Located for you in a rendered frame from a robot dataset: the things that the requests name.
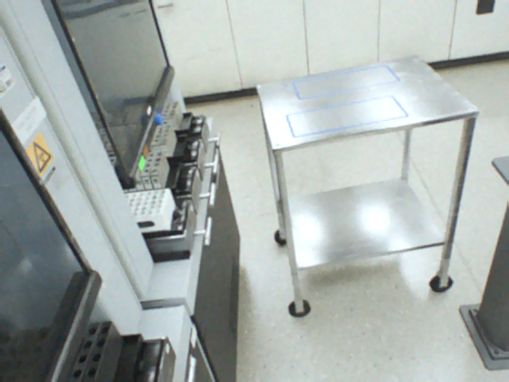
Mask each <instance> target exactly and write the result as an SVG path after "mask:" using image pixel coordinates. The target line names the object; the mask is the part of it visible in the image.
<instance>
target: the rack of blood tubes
mask: <svg viewBox="0 0 509 382"><path fill-rule="evenodd" d="M125 199H126V200H127V203H128V205H129V207H130V208H131V210H132V213H133V215H134V219H135V222H136V223H137V225H138V227H139V230H140V231H141V232H147V231H155V230H171V226H172V222H173V219H174V218H173V219H172V216H173V213H174V210H175V203H174V199H173V196H172V193H171V192H170V189H161V190H155V191H147V192H134V193H127V194H125ZM171 221H172V222H171ZM170 224H171V226H170Z"/></svg>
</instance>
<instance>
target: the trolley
mask: <svg viewBox="0 0 509 382"><path fill-rule="evenodd" d="M256 90H257V94H258V96H259V102H260V107H261V113H262V118H263V123H264V139H265V143H266V148H267V154H268V159H269V165H270V170H271V175H272V185H273V191H274V200H275V206H276V211H277V215H278V222H279V229H277V230H276V231H275V232H274V241H275V242H276V243H277V244H286V246H287V252H288V258H289V264H290V269H291V275H292V280H293V286H294V301H293V302H292V303H290V304H289V305H288V308H287V309H288V313H289V314H290V315H291V316H292V317H304V316H306V315H307V314H309V312H310V310H311V307H310V305H309V301H307V300H305V299H302V294H301V288H300V282H299V276H298V271H302V270H306V269H311V268H316V267H320V266H332V265H338V264H342V263H346V262H351V261H355V260H365V259H370V258H374V257H379V256H387V255H391V254H396V253H405V252H410V251H415V250H419V249H424V248H428V247H433V246H443V249H442V259H441V264H440V269H438V270H436V276H434V277H433V278H432V279H431V280H430V281H429V287H430V288H431V290H432V291H433V292H439V293H443V292H445V291H447V290H448V289H450V288H451V285H452V284H453V282H454V281H453V279H452V278H451V277H450V276H449V275H448V271H449V266H450V257H451V254H452V248H453V244H454V236H455V231H456V227H457V217H458V214H459V208H460V205H461V199H462V195H463V191H464V182H465V178H466V168H467V165H468V160H469V155H470V151H471V146H472V142H473V137H474V129H475V124H476V117H477V116H478V114H479V110H478V109H476V107H475V106H474V105H472V104H471V103H469V102H468V100H467V99H466V98H465V97H464V96H461V95H460V93H459V92H458V91H457V90H456V89H453V87H452V86H451V85H450V84H449V83H448V82H445V81H444V79H443V78H442V77H441V76H440V75H438V74H437V73H436V72H435V71H434V70H433V69H432V68H431V67H430V66H428V64H427V63H425V62H424V61H423V60H422V59H421V58H420V57H419V56H417V55H413V56H409V57H405V58H400V59H391V60H386V61H382V62H377V63H372V64H369V65H360V66H356V67H351V68H346V69H337V70H333V71H329V72H324V73H320V74H315V75H307V76H302V77H297V78H288V79H285V80H280V81H275V82H272V83H266V84H262V85H257V86H256ZM462 119H464V124H463V129H462V135H461V140H460V145H459V150H458V160H457V165H456V169H455V175H454V184H453V190H452V194H451V199H450V205H449V215H448V219H447V225H446V230H445V235H444V238H443V236H442V235H441V232H440V230H438V228H437V227H436V225H435V223H434V222H433V219H432V218H431V217H430V216H429V215H428V214H427V212H426V211H425V209H424V206H423V205H422V203H421V202H420V200H419V199H418V198H417V197H416V194H415V192H414V191H413V189H412V188H411V187H410V186H409V184H408V181H409V162H410V153H411V143H412V133H413V128H417V127H422V126H430V125H434V124H440V123H443V122H449V121H458V120H462ZM394 131H404V147H403V159H402V170H401V177H397V178H393V179H388V180H385V181H379V182H375V183H370V184H366V185H357V186H349V187H344V188H339V189H335V190H331V191H325V192H316V193H312V194H308V195H303V196H295V197H290V198H288V195H287V189H286V177H285V170H284V159H283V152H287V151H293V150H296V149H302V148H306V147H315V146H323V145H328V144H332V143H337V142H341V141H346V140H350V139H359V138H363V137H368V136H377V135H381V134H385V133H390V132H394Z"/></svg>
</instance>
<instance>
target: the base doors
mask: <svg viewBox="0 0 509 382"><path fill-rule="evenodd" d="M155 1H156V4H157V5H158V6H163V5H170V3H171V4H172V5H173V6H170V7H166V8H160V9H158V10H159V14H160V17H161V23H162V27H163V29H164V32H165V37H166V41H167V43H168V46H169V50H170V56H171V59H172V61H173V65H174V69H175V73H176V76H177V79H178V83H179V87H180V92H181V95H182V97H188V96H199V95H205V94H217V93H223V92H228V91H234V90H240V89H242V88H243V89H245V88H251V87H256V86H257V85H262V84H266V83H272V82H275V81H280V80H285V79H288V78H297V77H302V76H307V75H315V74H320V73H324V72H329V71H333V70H337V69H346V68H351V67H356V66H360V65H369V64H372V63H377V62H382V61H386V60H391V59H400V58H405V57H409V56H413V55H417V56H419V57H420V58H421V59H422V60H423V61H424V62H425V63H429V62H436V61H442V60H447V59H455V58H461V57H467V56H471V55H488V54H494V53H500V52H505V51H509V0H495V5H494V12H493V13H489V14H483V15H477V14H476V13H475V10H476V5H477V0H380V5H379V0H267V1H263V2H258V1H257V0H155ZM226 2H227V4H226ZM303 3H304V10H303ZM227 6H228V9H227ZM188 8H194V9H195V10H192V11H184V12H180V9H188ZM228 11H229V14H228ZM229 16H230V18H229ZM230 20H231V23H230ZM304 24H305V30H304ZM231 25H232V27H231ZM232 29H233V32H232ZM378 34H379V37H378ZM305 35H306V42H305ZM233 39H234V41H233ZM234 43H235V45H234ZM306 46H307V53H306ZM235 52H236V53H235ZM307 56H308V63H307ZM236 57H237V59H236ZM237 62H238V63H237ZM238 66H239V68H238ZM308 66H309V74H308ZM239 70H240V72H239ZM240 75H241V77H240Z"/></svg>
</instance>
